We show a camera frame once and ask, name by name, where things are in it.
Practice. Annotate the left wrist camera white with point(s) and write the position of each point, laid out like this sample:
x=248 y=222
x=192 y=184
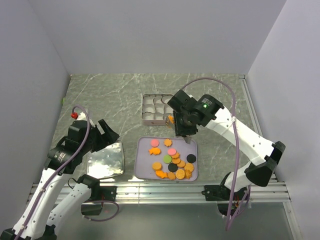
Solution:
x=78 y=116

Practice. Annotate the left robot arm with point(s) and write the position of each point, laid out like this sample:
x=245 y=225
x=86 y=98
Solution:
x=43 y=218

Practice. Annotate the black sandwich cookie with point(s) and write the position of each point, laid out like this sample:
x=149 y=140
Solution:
x=191 y=158
x=172 y=167

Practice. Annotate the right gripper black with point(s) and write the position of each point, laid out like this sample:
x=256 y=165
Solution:
x=179 y=130

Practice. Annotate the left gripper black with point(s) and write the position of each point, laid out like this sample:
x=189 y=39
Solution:
x=108 y=137

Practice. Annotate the green round cookie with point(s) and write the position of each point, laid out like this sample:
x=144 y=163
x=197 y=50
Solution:
x=167 y=159

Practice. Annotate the orange round waffle cookie left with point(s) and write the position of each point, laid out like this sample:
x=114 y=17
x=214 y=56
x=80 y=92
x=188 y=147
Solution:
x=157 y=166

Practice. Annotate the orange pineapple cookie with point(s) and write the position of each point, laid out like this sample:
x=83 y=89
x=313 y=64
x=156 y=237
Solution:
x=170 y=119

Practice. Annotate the aluminium rail frame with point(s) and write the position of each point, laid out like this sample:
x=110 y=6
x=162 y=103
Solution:
x=165 y=210

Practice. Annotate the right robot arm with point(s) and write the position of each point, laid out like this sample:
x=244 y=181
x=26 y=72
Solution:
x=264 y=155

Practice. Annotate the orange fish cookie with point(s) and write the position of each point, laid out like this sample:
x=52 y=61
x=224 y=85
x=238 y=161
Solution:
x=161 y=174
x=155 y=151

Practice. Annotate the metal tongs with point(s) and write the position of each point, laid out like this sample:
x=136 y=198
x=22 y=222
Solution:
x=186 y=138

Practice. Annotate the pink cookie tin box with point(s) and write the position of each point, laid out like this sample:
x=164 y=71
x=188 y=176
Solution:
x=155 y=109

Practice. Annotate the orange round waffle cookie bottom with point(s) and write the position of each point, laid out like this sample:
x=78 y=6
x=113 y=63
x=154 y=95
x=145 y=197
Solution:
x=180 y=174

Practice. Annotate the black sandwich cookie right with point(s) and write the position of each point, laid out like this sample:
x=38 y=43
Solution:
x=191 y=158

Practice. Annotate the pink round cookie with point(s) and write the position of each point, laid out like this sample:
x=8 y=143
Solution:
x=171 y=151
x=154 y=143

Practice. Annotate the black sandwich cookie centre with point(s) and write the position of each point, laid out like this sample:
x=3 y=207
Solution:
x=172 y=167

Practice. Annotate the orange round waffle cookie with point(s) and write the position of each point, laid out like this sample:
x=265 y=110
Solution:
x=157 y=166
x=180 y=174

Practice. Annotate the lilac plastic tray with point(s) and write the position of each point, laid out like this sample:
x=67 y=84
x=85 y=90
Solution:
x=144 y=160

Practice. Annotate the orange fish cookie bottom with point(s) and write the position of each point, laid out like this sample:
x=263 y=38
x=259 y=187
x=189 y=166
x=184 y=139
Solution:
x=161 y=174

